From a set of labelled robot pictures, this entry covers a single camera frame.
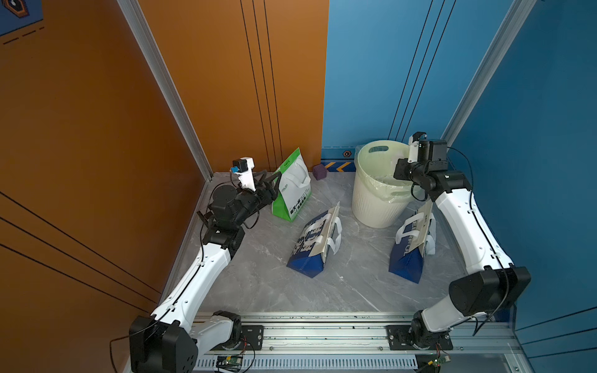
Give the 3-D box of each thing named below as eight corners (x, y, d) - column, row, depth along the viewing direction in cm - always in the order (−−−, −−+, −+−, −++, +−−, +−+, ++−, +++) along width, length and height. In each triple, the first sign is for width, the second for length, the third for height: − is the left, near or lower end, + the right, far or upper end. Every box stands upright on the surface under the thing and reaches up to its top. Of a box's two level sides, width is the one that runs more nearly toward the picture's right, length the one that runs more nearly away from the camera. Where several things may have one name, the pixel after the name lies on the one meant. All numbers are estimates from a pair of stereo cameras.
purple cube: (316, 180, 121) (317, 173, 117) (312, 173, 124) (312, 166, 120) (326, 177, 122) (327, 170, 118) (321, 170, 126) (321, 163, 121)
